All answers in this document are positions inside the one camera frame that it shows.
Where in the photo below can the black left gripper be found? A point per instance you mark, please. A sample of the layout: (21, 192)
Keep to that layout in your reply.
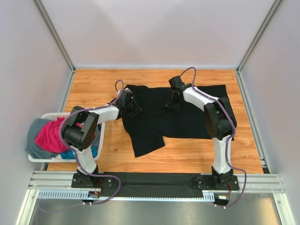
(138, 108)

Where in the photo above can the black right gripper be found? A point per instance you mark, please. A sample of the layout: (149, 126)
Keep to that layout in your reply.
(168, 104)

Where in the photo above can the black t-shirt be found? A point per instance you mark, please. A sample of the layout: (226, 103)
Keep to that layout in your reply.
(148, 129)

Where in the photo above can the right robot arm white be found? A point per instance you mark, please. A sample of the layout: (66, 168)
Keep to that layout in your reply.
(220, 124)

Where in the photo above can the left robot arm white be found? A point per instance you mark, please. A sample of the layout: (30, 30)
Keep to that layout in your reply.
(77, 132)

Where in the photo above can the white plastic laundry basket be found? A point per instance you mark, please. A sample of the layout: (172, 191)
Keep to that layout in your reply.
(98, 141)

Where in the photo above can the blue t-shirt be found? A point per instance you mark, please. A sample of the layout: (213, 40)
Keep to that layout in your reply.
(70, 155)

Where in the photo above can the black base mat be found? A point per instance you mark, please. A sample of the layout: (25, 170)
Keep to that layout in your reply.
(173, 185)

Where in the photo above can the pink t-shirt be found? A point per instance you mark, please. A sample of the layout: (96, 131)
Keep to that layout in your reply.
(48, 137)

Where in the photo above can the grey t-shirt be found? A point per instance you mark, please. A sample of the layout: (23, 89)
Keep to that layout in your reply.
(31, 147)

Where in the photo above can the aluminium frame post right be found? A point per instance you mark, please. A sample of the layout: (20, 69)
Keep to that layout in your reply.
(259, 34)

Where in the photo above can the aluminium frame post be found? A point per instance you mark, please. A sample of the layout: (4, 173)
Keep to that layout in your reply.
(259, 34)
(50, 26)

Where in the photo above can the aluminium frame post left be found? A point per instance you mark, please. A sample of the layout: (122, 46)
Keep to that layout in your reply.
(50, 26)

